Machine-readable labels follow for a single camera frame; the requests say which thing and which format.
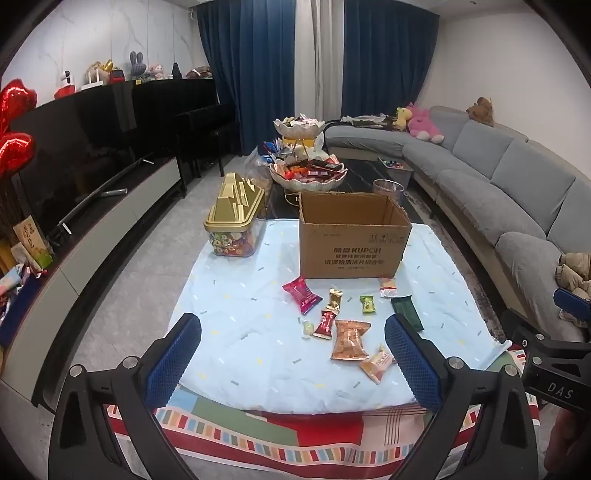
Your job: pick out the yellow plastic object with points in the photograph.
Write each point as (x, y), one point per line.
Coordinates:
(300, 146)

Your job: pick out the yellow plush toy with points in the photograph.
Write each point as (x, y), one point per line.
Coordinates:
(401, 117)

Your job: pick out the clutter of papers on sofa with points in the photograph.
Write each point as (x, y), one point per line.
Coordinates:
(367, 120)

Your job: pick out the copper snack packet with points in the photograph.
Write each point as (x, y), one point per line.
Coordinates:
(351, 340)

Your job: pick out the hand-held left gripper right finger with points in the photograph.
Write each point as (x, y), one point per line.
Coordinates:
(411, 364)

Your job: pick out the brown teddy bear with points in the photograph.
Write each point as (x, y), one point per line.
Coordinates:
(480, 110)

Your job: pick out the grey plush rabbit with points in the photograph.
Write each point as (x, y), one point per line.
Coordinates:
(136, 67)

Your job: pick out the pink plush pig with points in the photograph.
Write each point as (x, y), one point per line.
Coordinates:
(157, 73)

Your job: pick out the grey storage bin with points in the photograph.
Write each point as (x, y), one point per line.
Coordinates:
(397, 171)

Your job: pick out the blue snack bag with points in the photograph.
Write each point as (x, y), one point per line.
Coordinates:
(270, 152)

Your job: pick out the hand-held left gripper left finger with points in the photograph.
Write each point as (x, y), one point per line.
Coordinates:
(173, 357)

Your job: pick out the white sheer curtain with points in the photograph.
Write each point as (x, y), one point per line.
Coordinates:
(328, 55)

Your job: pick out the beige pink snack packet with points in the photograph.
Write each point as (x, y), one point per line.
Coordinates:
(375, 364)

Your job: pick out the yellow gift box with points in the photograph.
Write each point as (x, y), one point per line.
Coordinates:
(30, 242)

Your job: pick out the brown flat plush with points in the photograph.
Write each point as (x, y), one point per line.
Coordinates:
(199, 72)

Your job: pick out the pink plush toy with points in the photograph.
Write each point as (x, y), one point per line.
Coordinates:
(425, 124)

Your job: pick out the light blue printed cloth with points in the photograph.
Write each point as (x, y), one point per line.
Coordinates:
(258, 323)

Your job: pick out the black metronome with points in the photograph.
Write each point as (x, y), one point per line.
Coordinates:
(177, 71)

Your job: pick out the dark blue curtain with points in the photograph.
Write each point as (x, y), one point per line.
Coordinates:
(254, 69)
(392, 55)

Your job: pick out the black upright piano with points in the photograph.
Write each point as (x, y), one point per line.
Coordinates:
(184, 110)

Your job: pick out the grey patterned rug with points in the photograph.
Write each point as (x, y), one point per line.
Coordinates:
(461, 258)

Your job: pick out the dark green snack packet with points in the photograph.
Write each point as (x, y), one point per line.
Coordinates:
(407, 314)

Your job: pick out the clear round plastic jar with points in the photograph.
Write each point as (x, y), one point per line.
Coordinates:
(387, 189)

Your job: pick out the small white candy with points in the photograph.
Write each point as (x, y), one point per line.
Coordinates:
(307, 329)

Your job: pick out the heap of assorted wrapped snacks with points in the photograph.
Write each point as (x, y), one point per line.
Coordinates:
(307, 168)
(298, 121)

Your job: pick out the grey black television cabinet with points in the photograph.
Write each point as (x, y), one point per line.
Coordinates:
(115, 221)

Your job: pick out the green candy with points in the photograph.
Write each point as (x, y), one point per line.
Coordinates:
(367, 304)

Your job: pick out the red heart balloon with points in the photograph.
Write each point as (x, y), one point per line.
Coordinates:
(16, 104)
(16, 154)

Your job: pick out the brown cardboard box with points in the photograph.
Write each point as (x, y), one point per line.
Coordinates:
(355, 244)

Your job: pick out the two-tier white bowl stand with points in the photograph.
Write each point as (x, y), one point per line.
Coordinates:
(307, 182)

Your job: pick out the heap of colourful packages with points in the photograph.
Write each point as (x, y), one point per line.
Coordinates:
(16, 290)

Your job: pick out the black television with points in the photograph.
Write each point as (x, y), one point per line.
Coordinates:
(69, 152)

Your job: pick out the gold foil balloon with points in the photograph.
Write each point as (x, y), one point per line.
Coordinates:
(99, 71)

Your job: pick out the grey curved sofa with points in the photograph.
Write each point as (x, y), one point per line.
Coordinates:
(498, 198)

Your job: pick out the red gold snack packet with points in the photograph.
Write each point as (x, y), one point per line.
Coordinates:
(325, 323)

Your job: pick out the beige padded cloth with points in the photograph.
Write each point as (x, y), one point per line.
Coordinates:
(572, 272)

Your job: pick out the clear candy jar gold lid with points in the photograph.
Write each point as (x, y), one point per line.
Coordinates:
(233, 207)

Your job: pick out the clear red-edged snack packet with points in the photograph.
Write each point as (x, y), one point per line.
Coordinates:
(388, 287)

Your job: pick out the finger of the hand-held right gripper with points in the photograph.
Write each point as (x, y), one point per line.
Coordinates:
(521, 328)
(575, 301)

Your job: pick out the clear plastic bag of crackers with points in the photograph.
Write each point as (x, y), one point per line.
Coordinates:
(256, 177)

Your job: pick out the small red box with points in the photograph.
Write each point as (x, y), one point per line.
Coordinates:
(116, 76)

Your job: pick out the gold brown candy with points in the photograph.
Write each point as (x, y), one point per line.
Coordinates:
(335, 297)

